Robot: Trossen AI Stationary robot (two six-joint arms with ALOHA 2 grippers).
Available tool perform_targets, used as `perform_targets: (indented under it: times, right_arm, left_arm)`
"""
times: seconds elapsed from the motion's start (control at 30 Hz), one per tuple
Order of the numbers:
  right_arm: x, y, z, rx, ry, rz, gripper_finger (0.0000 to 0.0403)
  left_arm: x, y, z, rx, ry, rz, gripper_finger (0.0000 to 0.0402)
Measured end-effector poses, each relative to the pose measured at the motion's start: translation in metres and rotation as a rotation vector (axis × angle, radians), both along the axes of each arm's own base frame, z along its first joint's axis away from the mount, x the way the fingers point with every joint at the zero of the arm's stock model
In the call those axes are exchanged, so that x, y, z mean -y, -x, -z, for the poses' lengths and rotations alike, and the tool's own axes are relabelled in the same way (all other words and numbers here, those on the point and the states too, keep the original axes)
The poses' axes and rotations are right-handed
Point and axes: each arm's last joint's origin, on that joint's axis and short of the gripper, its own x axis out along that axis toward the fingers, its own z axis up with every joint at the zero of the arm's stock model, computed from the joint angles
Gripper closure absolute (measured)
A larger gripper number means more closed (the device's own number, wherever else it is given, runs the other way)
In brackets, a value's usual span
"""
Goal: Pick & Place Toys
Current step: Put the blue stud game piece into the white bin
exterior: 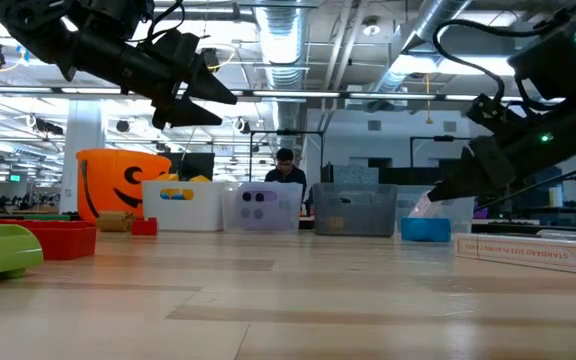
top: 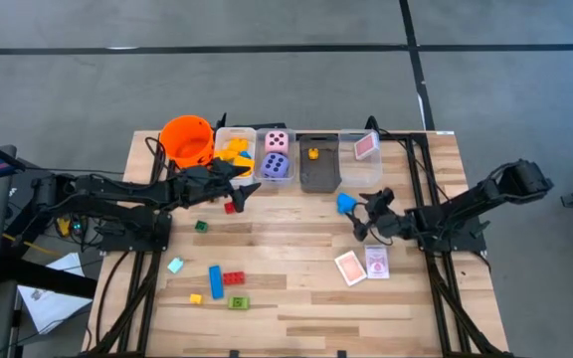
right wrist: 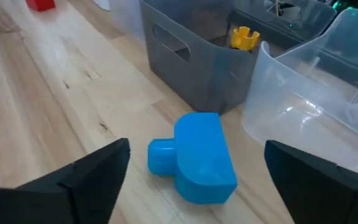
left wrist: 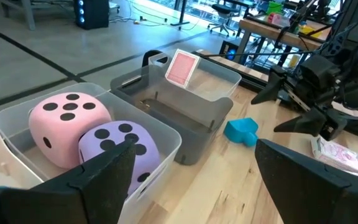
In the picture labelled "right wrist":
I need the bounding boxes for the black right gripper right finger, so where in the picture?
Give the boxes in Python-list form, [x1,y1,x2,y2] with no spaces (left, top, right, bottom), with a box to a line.
[264,139,358,224]

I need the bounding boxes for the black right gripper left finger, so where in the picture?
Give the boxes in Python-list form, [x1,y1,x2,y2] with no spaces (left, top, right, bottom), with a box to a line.
[0,138,132,224]

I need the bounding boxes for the blue rounded toy block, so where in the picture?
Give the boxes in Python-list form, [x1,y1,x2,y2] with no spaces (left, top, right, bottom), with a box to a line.
[147,111,238,205]

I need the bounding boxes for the small red toy block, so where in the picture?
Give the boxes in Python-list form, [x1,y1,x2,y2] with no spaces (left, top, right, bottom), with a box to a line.
[25,0,56,12]

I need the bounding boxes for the clear plastic bin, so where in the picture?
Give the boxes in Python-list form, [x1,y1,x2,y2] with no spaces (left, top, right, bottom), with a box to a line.
[241,7,358,180]
[104,0,145,43]

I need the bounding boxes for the grey plastic bin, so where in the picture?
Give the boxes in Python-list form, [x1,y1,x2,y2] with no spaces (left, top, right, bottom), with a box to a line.
[140,0,260,115]

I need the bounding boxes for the small yellow castle piece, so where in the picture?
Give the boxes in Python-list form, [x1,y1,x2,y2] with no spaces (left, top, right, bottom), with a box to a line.
[230,26,260,52]

